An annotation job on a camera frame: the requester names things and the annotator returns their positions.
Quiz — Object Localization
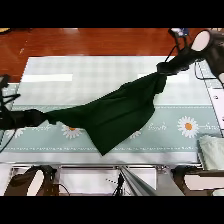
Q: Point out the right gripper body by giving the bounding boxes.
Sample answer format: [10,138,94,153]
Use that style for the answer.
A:
[156,57,188,77]

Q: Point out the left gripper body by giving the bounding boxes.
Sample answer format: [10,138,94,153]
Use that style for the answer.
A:
[20,108,50,129]

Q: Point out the dark green garment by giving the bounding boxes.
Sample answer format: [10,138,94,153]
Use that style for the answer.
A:
[44,71,168,157]

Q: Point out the pale green garment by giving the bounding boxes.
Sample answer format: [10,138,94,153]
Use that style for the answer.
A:
[197,134,224,171]

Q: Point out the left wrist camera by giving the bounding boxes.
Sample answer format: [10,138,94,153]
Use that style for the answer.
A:
[0,73,12,90]

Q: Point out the black cable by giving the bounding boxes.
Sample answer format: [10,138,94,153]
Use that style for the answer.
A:
[112,172,126,197]

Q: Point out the silver frame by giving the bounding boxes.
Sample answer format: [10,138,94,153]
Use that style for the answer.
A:
[0,162,224,197]

